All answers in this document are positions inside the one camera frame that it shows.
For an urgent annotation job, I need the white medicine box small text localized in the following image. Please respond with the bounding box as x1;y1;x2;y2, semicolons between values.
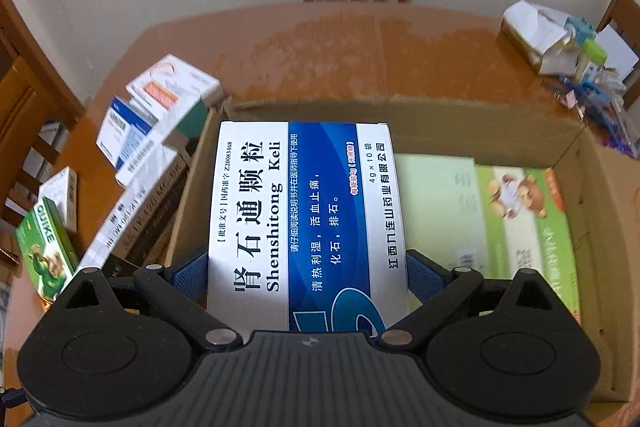
39;167;79;234

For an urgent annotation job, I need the green hero print medicine box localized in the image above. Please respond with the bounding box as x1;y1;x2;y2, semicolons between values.
14;196;80;306

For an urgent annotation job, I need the white medicine box blue stripe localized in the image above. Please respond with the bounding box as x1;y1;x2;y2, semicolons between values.
114;141;178;188

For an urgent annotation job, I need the green bear print box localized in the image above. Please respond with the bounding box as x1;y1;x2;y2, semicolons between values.
474;165;583;325

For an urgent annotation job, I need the black white pen box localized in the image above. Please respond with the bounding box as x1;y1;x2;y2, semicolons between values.
75;146;192;280

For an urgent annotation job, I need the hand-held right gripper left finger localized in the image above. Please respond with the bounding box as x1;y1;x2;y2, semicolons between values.
60;250;242;351

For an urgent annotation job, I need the pile of pens and clips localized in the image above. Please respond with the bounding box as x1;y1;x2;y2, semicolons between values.
539;72;640;158

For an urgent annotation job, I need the jar with green lid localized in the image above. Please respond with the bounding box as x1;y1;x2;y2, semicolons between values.
579;38;609;80

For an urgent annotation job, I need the teal plastic object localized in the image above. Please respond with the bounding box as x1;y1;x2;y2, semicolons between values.
564;16;597;46

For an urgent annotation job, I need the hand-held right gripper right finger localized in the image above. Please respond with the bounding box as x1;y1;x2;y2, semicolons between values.
377;249;558;351

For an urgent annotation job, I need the white medicine box pink print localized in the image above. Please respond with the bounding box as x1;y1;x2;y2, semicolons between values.
124;53;225;114

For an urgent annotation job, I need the cardboard box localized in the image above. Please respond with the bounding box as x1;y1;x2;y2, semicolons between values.
164;96;640;420

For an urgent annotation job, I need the white gold foil bag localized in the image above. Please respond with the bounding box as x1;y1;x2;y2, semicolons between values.
501;0;581;76

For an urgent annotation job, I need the large white blue medicine box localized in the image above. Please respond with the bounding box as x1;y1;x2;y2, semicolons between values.
206;121;412;338

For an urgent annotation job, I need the wooden desktop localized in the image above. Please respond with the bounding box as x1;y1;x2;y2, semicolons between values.
0;1;640;427

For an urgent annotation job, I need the pale green box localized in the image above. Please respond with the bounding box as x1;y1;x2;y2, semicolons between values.
393;153;490;280

